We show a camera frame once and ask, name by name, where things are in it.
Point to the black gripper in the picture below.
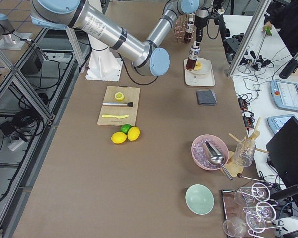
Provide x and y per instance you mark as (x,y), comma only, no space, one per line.
(201,22)

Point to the tea bottle dark liquid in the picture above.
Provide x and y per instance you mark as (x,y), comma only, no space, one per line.
(193,55)

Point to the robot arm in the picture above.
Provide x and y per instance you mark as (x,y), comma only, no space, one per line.
(147,57)

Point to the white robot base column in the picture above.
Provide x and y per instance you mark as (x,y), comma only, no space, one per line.
(103,66)

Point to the cream serving tray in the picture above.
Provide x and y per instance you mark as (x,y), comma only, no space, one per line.
(206,80)

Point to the white round plate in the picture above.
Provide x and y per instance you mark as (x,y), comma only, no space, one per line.
(206,67)

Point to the glazed donut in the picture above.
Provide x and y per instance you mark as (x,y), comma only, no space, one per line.
(198,66)

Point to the grey folded cloth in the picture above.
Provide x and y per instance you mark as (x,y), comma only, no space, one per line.
(206,97)

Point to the black thermos bottle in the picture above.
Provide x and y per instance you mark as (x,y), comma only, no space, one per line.
(290,68)

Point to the metal muddler rod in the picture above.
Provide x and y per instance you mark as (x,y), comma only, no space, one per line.
(118,104)

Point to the half lemon slice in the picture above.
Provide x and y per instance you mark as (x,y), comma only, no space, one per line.
(119,96)

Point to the blue teach pendant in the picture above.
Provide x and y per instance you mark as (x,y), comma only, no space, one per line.
(285,94)
(275,123)

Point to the wooden cutting board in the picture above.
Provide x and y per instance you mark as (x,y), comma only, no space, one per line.
(131,95)

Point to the yellow plastic knife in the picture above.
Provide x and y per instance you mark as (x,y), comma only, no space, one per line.
(114,116)

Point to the yellow lemon far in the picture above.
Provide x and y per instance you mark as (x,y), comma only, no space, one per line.
(133,133)

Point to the yellow lemon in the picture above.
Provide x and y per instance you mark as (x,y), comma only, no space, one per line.
(118,137)
(133,133)

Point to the green lime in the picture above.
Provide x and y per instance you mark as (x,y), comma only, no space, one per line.
(125,128)

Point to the clear ice cubes pile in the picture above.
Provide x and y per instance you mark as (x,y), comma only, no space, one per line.
(198,153)

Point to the pink bowl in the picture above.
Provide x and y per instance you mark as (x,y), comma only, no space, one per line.
(223,146)

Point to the clear glass mug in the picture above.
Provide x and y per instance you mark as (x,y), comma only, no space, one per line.
(244,153)

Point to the metal ice scoop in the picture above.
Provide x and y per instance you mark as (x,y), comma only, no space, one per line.
(215,157)

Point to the yellow lemon near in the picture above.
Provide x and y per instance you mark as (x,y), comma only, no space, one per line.
(118,137)

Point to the wooden mug tree stand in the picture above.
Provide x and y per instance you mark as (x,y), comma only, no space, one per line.
(254,136)

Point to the black monitor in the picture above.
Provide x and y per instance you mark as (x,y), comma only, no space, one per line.
(283,153)

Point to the mint green bowl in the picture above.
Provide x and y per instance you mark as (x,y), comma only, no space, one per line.
(199,199)

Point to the wine glass upper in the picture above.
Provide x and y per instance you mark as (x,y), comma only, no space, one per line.
(246,196)

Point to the wine glass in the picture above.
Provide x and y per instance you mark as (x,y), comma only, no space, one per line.
(264,210)
(237,226)
(246,196)

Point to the wine glass middle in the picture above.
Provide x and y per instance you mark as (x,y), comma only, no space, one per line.
(264,210)

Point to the wine glass lower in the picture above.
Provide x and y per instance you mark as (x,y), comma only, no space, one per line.
(237,226)

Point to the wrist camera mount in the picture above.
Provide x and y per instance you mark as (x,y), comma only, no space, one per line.
(216,17)

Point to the copper wire bottle rack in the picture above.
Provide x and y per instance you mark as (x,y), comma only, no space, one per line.
(180,26)

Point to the aluminium frame post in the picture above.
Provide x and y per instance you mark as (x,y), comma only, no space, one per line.
(252,27)

